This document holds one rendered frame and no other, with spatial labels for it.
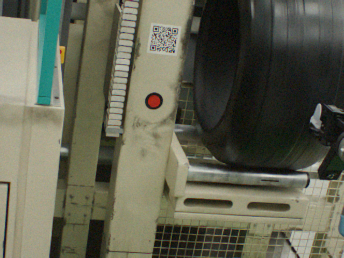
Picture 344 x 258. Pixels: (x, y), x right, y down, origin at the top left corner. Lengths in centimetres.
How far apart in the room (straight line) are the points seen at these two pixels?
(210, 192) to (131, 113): 28
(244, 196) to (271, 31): 45
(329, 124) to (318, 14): 28
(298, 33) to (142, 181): 57
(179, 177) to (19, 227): 72
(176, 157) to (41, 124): 78
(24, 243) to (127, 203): 81
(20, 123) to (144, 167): 86
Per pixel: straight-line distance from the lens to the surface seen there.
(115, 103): 171
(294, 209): 182
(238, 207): 177
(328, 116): 146
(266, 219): 181
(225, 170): 174
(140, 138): 174
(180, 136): 198
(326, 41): 159
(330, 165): 149
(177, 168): 167
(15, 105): 94
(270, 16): 156
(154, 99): 170
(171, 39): 167
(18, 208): 101
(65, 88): 247
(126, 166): 176
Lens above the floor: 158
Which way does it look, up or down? 20 degrees down
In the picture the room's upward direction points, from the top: 10 degrees clockwise
